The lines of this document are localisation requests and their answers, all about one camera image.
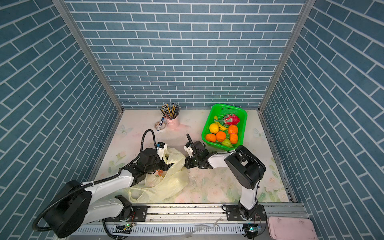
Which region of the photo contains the yellow apple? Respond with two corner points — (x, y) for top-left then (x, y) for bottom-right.
(209, 123), (220, 134)

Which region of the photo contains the pink tray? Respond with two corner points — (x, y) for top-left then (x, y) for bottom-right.
(268, 217), (318, 240)

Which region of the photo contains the yellow banana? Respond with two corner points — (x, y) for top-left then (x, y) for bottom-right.
(214, 116), (228, 132)

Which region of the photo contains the bundle of coloured pencils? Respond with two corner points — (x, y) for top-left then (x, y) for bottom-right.
(161, 103), (181, 120)

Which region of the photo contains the blue marker pen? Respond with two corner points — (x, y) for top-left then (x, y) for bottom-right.
(156, 117), (165, 132)

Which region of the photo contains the yellow printed plastic bag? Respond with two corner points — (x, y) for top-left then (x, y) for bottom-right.
(126, 148), (189, 204)

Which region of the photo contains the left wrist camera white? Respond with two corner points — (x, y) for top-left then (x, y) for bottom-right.
(156, 142), (168, 161)

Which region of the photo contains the green pear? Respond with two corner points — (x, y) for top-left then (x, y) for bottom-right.
(221, 139), (233, 148)

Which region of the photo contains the red dragon fruit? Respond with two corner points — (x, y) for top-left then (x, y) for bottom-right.
(214, 114), (241, 126)

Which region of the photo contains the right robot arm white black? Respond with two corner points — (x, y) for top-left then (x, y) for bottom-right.
(184, 141), (266, 220)

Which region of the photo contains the pink pencil cup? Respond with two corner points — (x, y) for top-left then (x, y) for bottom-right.
(166, 117), (180, 130)

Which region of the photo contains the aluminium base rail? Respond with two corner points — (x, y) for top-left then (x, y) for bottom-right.
(64, 202), (309, 240)

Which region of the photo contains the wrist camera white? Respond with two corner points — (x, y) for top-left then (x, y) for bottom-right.
(184, 143), (194, 158)
(156, 142), (168, 161)

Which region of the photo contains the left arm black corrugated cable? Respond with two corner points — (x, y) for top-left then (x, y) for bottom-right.
(31, 128), (157, 232)

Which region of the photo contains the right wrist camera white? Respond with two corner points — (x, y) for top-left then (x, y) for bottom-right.
(184, 143), (194, 158)

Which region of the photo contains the orange fruit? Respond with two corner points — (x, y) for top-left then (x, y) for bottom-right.
(230, 133), (239, 145)
(228, 125), (239, 134)
(216, 131), (227, 143)
(205, 133), (217, 143)

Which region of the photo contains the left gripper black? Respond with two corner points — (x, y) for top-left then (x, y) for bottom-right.
(145, 155), (178, 175)

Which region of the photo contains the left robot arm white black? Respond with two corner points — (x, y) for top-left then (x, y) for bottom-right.
(33, 147), (169, 238)

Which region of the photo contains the green plastic basket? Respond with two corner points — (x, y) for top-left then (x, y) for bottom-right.
(202, 104), (248, 152)

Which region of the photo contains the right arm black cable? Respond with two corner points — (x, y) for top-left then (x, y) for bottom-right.
(185, 133), (268, 211)

